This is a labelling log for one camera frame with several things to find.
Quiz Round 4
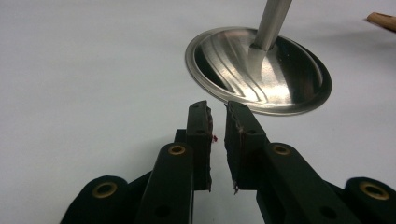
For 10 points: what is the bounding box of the pale grey table mat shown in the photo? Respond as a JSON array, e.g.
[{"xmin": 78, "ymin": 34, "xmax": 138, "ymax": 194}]
[{"xmin": 0, "ymin": 0, "xmax": 396, "ymax": 224}]

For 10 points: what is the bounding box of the steel utensil rack stand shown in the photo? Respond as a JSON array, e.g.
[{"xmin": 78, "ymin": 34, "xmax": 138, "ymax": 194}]
[{"xmin": 184, "ymin": 0, "xmax": 332, "ymax": 117}]

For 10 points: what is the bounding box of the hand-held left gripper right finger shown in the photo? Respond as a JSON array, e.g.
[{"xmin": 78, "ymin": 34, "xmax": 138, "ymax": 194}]
[{"xmin": 223, "ymin": 101, "xmax": 362, "ymax": 224}]

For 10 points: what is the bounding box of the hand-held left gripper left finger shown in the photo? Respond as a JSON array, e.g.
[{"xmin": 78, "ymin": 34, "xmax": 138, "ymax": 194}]
[{"xmin": 134, "ymin": 100, "xmax": 216, "ymax": 224}]

